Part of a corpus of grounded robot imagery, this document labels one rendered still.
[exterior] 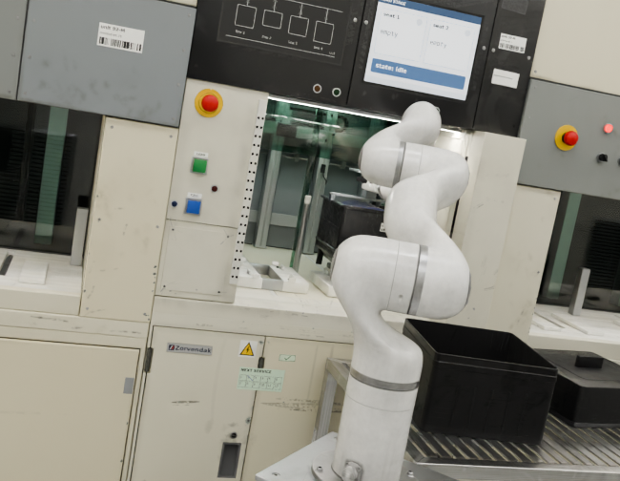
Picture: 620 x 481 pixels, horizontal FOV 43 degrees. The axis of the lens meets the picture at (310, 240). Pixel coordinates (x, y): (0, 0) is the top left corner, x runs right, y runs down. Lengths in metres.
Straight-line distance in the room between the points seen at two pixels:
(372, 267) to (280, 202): 1.65
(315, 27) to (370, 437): 1.03
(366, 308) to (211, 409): 0.87
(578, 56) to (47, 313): 1.51
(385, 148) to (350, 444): 0.61
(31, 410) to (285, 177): 1.31
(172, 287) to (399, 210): 0.73
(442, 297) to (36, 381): 1.09
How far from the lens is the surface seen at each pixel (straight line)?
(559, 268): 2.88
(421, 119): 1.72
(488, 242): 2.14
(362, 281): 1.29
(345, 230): 2.24
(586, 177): 2.31
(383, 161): 1.63
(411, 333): 1.85
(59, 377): 2.03
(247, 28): 1.94
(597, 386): 2.01
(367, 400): 1.34
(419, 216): 1.43
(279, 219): 2.90
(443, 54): 2.09
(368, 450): 1.37
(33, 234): 2.40
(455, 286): 1.30
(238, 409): 2.10
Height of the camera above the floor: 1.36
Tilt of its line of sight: 9 degrees down
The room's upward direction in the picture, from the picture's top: 10 degrees clockwise
